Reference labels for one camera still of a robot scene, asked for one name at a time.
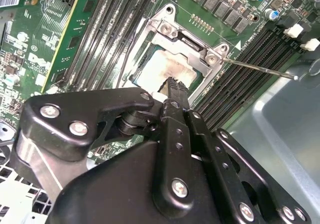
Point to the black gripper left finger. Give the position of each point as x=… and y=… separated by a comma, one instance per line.
x=75, y=113

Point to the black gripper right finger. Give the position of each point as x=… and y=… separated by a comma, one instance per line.
x=221, y=156

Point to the metal socket cover frame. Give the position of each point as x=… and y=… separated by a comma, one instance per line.
x=197, y=63

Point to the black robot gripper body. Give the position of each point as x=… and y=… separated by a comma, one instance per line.
x=112, y=189

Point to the silver topped CPU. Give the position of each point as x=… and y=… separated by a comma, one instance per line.
x=160, y=66

